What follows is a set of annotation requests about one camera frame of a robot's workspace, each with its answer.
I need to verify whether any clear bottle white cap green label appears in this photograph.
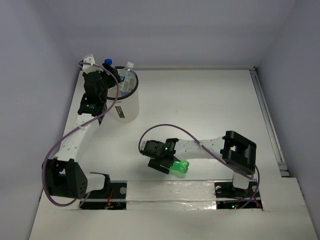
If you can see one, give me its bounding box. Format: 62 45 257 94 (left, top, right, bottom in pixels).
118 62 136 96

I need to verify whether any green plastic bottle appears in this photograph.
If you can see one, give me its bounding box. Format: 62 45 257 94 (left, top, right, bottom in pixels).
169 160 190 175

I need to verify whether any small clear bottle blue cap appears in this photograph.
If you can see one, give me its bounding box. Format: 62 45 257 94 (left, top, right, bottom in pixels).
104 58 113 66

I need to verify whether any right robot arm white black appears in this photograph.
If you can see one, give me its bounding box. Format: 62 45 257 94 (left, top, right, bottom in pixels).
139 130 257 196

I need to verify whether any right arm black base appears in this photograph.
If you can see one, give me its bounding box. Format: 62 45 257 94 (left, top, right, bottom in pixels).
214 180 263 210

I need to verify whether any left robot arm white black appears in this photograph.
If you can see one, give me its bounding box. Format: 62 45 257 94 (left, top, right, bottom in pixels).
42 61 120 200

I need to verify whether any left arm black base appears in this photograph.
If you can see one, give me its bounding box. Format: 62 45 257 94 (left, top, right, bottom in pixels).
79 172 127 210

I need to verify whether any silver tape strip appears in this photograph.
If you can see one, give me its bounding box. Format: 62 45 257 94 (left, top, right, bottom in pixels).
126 180 217 211

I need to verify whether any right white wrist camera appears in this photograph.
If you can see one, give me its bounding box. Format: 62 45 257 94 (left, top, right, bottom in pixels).
140 141 146 153

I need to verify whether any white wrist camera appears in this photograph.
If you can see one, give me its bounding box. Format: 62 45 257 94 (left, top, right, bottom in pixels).
79 53 97 74
140 141 146 153

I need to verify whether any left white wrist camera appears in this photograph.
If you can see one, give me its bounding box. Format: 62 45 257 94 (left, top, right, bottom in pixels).
79 53 97 74

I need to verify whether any aluminium rail at right edge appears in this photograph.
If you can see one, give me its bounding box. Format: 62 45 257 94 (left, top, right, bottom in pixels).
249 67 291 178

